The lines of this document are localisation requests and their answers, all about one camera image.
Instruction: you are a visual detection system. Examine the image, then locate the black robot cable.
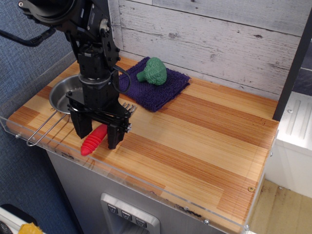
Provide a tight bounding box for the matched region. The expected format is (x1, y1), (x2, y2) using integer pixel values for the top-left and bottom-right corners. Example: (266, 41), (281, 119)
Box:
(0, 26), (57, 47)

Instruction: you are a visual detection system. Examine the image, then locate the white toy sink unit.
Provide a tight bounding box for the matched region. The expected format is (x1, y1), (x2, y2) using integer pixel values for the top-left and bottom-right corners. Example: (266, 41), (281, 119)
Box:
(265, 92), (312, 197)

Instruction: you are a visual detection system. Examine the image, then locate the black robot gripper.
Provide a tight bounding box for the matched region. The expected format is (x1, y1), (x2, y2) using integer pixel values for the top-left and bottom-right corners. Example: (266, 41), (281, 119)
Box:
(66, 79), (126, 149)

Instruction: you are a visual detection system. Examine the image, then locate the clear acrylic edge guard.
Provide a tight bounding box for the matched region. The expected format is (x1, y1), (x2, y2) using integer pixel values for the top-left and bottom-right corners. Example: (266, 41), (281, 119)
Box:
(0, 35), (280, 234)

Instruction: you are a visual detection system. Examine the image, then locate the black right vertical post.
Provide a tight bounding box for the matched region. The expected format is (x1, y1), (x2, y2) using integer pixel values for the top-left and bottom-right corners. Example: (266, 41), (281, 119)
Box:
(273, 10), (312, 121)

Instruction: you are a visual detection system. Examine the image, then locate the yellow black object corner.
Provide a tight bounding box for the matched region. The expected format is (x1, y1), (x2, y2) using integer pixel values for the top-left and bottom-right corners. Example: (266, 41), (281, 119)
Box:
(0, 204), (44, 234)

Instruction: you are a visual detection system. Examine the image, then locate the silver dispenser button panel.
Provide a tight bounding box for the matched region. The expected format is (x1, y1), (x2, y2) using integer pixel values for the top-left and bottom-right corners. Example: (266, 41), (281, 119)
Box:
(100, 193), (160, 234)

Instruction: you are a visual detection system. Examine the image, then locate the red handled metal fork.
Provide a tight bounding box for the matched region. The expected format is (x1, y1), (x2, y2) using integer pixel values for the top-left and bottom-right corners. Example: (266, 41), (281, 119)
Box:
(80, 102), (137, 156)

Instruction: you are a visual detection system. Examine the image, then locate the stainless steel pot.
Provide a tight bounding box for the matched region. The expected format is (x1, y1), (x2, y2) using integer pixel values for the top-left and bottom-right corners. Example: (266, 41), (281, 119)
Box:
(26, 75), (82, 147)

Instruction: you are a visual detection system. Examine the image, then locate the grey toy fridge cabinet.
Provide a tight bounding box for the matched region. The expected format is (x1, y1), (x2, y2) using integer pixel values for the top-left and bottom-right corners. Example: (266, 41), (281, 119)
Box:
(48, 152), (221, 234)

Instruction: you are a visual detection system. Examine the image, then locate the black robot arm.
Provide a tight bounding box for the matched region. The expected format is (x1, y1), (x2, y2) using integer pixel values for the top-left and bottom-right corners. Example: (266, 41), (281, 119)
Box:
(19, 0), (131, 149)

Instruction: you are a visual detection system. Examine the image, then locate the purple folded towel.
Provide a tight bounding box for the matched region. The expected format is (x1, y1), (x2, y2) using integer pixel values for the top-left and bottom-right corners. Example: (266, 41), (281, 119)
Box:
(119, 57), (190, 112)

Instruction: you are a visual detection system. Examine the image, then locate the green toy broccoli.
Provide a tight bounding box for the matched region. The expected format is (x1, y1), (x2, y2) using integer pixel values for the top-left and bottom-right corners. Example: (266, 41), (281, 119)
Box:
(136, 57), (167, 86)

